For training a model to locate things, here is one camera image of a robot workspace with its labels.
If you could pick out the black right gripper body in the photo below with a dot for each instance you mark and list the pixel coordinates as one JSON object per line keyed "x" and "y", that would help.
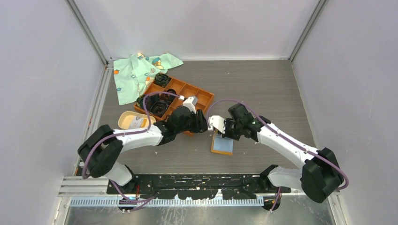
{"x": 233, "y": 129}

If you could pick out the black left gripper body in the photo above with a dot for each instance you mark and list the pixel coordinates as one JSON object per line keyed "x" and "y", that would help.
{"x": 194, "y": 123}

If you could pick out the orange leather card holder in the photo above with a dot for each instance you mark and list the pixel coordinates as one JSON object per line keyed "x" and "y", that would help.
{"x": 221, "y": 145}

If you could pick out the silver VIP credit card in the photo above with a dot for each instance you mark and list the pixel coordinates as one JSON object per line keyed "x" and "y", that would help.
{"x": 138, "y": 122}

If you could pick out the cream oval plastic tray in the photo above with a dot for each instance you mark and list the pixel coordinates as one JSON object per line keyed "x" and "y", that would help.
{"x": 127, "y": 116}

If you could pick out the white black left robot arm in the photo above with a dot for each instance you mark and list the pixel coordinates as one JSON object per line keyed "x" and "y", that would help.
{"x": 102, "y": 149}

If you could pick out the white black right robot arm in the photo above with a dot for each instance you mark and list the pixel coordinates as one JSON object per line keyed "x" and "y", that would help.
{"x": 317, "y": 172}

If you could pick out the black rolled belt middle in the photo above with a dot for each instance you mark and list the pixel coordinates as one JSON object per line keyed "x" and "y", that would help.
{"x": 169, "y": 96}

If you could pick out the orange wooden compartment tray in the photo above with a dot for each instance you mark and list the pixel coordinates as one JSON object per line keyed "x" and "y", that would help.
{"x": 185, "y": 89}

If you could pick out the black rolled belt large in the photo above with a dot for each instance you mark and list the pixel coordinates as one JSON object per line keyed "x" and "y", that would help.
{"x": 157, "y": 105}

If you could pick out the black rolled belt top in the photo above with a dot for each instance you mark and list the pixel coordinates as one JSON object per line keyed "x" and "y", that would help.
{"x": 162, "y": 80}

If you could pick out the black rolled belt left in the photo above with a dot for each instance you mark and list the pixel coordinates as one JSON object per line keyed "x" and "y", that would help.
{"x": 144, "y": 102}

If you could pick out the green patterned cloth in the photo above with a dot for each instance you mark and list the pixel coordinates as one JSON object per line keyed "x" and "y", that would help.
{"x": 134, "y": 74}

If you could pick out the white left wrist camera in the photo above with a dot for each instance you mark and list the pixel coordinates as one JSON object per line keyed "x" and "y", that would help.
{"x": 190, "y": 103}

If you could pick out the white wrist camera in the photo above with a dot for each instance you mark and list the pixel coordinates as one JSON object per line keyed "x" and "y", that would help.
{"x": 217, "y": 123}
{"x": 190, "y": 103}

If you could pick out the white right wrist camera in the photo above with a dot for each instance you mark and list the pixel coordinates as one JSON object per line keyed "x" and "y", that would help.
{"x": 217, "y": 123}

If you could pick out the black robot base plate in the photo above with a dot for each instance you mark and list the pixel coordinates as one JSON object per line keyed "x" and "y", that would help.
{"x": 200, "y": 186}

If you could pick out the white slotted cable duct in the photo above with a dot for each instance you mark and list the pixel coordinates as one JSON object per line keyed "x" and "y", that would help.
{"x": 117, "y": 201}

